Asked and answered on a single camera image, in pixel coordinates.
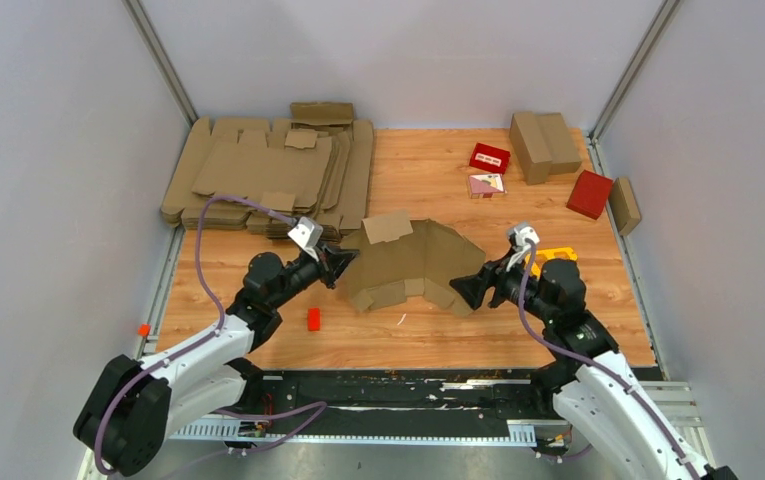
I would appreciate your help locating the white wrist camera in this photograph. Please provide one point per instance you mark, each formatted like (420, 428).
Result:
(306, 234)
(522, 238)

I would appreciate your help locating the left aluminium frame post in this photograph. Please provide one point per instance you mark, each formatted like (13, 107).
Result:
(149, 35)

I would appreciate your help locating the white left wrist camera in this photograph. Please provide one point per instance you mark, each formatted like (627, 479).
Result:
(306, 234)

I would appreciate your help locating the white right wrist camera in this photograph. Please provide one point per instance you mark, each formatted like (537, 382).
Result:
(522, 238)

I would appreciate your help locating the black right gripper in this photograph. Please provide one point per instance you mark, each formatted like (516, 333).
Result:
(491, 274)

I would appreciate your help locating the closed red box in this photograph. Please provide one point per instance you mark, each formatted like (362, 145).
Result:
(590, 194)

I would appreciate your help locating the tall brown cardboard box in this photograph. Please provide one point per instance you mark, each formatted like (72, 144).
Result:
(530, 147)

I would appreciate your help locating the red open box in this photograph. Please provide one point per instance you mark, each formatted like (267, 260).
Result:
(489, 158)

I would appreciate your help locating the pink white small card box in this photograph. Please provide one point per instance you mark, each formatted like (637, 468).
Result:
(484, 186)

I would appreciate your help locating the flat brown cardboard box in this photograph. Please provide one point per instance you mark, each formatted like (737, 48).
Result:
(565, 158)

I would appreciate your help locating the aluminium frame post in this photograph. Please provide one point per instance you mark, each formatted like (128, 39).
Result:
(660, 22)
(149, 35)

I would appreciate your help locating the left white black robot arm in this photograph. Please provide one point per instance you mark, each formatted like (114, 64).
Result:
(135, 405)

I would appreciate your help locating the stack of flat cardboard sheets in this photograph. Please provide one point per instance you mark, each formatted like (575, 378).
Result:
(316, 162)

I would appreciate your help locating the right aluminium frame post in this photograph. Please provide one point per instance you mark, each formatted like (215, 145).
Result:
(660, 22)

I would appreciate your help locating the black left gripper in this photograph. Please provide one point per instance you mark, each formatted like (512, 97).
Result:
(328, 273)

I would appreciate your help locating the small brown box at edge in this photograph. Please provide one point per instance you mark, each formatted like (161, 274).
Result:
(624, 207)

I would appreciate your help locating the small red block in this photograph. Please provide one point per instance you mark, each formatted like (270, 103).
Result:
(314, 319)

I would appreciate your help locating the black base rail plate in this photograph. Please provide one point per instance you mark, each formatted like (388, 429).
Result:
(444, 403)

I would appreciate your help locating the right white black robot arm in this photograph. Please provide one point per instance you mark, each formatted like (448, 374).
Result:
(589, 383)

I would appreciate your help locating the yellow plastic triangle frame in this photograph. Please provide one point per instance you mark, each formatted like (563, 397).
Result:
(542, 256)

